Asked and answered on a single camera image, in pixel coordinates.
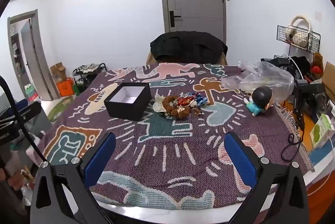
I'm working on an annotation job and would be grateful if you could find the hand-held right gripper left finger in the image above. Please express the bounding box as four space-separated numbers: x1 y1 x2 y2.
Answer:
30 132 117 224

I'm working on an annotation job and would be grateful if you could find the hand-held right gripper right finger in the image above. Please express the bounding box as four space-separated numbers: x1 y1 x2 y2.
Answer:
224 131 309 224

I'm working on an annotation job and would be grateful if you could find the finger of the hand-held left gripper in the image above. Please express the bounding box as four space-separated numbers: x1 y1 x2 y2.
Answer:
16 101 43 124

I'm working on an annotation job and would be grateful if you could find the black jewelry box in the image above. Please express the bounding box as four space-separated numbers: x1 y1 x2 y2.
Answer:
104 82 152 121

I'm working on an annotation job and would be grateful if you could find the blue bead bracelet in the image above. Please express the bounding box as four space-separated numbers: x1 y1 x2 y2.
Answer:
190 93 208 107

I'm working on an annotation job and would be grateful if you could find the white cloth pouch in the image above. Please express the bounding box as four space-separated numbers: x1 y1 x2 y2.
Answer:
152 95 168 113

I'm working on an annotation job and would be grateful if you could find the brown seed bead bracelet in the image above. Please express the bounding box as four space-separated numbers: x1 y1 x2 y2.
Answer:
162 95 193 118

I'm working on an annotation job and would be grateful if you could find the person's left hand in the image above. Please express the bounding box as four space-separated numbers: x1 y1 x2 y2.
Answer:
6 171 24 191

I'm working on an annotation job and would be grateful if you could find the orange box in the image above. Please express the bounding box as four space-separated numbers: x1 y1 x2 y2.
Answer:
56 78 75 97

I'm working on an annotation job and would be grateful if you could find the grey side door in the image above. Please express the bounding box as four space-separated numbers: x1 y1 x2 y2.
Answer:
7 10 59 101

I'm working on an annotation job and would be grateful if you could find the printed purple blanket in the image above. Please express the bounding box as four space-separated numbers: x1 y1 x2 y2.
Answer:
37 62 316 210

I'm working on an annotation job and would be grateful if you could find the doll figurine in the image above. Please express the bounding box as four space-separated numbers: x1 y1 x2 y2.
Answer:
243 87 274 117

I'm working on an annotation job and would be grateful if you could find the black shoe rack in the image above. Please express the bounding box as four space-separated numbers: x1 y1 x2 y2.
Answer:
73 63 107 95

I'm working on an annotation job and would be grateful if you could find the green white carton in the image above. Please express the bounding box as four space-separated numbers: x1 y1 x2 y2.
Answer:
309 113 335 149

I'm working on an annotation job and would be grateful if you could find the clear plastic bag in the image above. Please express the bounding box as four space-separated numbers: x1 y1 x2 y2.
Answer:
221 60 295 96

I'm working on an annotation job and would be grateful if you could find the black bag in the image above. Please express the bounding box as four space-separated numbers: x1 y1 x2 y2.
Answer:
290 56 312 81

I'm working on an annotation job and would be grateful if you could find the cardboard sheet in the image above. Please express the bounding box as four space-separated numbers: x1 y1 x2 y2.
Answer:
321 61 335 103

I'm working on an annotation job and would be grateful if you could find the black jacket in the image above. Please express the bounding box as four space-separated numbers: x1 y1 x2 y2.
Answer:
150 31 228 65

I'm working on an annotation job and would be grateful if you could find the brown plush toy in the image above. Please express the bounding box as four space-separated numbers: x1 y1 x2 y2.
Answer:
311 52 323 74

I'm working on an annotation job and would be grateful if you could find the white handbag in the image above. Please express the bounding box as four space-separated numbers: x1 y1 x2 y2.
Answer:
286 15 313 49

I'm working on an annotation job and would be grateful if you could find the black door lock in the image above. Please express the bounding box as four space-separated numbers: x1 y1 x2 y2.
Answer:
169 11 182 27

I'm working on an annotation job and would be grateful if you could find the black cable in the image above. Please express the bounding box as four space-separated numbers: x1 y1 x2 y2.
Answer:
0 75 44 163

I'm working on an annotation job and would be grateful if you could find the black strap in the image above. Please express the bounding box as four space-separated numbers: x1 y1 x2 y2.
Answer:
281 106 305 162

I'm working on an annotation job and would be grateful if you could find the black wire wall rack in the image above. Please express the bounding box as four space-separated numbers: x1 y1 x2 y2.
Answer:
277 25 321 56

